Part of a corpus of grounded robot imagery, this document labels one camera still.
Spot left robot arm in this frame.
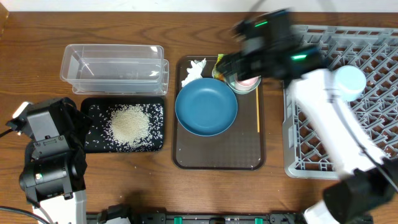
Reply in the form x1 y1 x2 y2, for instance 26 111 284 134
6 97 92 223

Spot yellow snack wrapper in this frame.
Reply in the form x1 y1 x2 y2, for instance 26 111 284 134
211 54 225 82

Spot clear plastic bin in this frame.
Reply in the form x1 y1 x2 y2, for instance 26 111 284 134
60 44 169 96

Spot wooden chopstick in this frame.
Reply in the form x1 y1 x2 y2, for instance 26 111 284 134
256 87 261 133

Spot light blue bowl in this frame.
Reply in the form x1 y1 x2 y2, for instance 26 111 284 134
333 65 366 102

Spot crumpled white tissue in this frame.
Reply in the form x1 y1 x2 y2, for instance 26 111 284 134
181 58 206 88

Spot brown serving tray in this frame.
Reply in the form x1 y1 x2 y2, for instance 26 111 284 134
172 56 266 170

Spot pink cup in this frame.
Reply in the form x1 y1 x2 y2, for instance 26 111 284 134
235 77 259 90

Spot black tray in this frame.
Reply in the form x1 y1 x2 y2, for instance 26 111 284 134
80 96 167 154

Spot pile of rice grains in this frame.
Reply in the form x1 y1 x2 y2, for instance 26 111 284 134
86 104 164 150

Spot grey dishwasher rack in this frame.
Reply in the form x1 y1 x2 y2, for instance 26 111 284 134
282 25 397 179

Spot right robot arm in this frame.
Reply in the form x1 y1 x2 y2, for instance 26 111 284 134
216 9 397 223

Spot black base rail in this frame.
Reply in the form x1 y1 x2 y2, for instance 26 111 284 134
86 204 305 224

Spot mint green bowl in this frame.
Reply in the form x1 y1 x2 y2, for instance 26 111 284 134
226 75 261 95

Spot dark blue plate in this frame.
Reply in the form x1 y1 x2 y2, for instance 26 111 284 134
175 78 238 137

